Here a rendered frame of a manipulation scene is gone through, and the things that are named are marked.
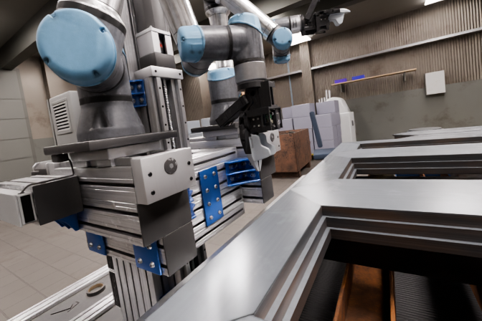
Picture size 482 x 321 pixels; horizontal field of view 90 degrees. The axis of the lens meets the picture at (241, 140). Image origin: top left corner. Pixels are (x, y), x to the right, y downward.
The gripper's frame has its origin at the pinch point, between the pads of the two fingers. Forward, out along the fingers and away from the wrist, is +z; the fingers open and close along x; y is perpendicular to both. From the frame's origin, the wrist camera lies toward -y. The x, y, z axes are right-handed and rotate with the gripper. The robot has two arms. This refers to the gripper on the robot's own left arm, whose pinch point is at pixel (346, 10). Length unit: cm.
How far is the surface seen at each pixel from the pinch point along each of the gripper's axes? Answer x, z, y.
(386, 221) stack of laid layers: 82, -22, 50
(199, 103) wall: -791, -294, 58
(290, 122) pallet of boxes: -432, 7, 117
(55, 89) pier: -449, -556, -37
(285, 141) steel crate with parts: -273, -18, 120
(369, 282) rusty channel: 75, -23, 68
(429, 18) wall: -579, 383, -74
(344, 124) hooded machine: -518, 149, 153
